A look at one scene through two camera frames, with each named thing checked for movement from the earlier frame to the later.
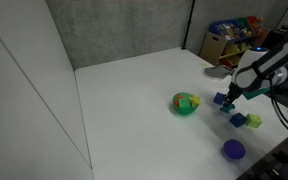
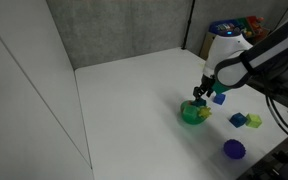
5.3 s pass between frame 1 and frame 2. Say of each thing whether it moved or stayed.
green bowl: moved
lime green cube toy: stayed
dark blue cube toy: stayed
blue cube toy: stayed
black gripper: moved
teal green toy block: moved
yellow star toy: moved
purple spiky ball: stayed
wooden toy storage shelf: stayed
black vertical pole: stayed
